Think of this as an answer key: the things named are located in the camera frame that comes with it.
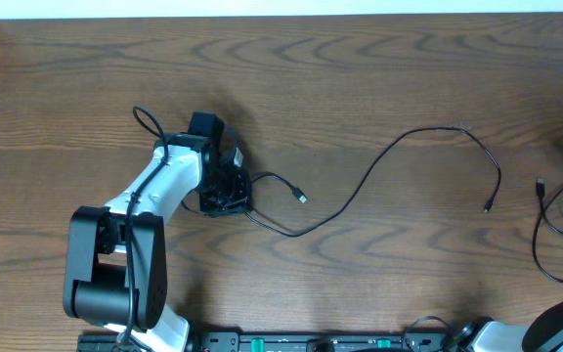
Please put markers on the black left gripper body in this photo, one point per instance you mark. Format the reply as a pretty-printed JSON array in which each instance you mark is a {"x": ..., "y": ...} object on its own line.
[{"x": 226, "y": 197}]

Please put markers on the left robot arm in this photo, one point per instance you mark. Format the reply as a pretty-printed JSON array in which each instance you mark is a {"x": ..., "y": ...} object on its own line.
[{"x": 116, "y": 270}]

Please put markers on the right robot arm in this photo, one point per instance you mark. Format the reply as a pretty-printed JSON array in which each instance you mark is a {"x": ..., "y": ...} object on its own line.
[{"x": 545, "y": 333}]

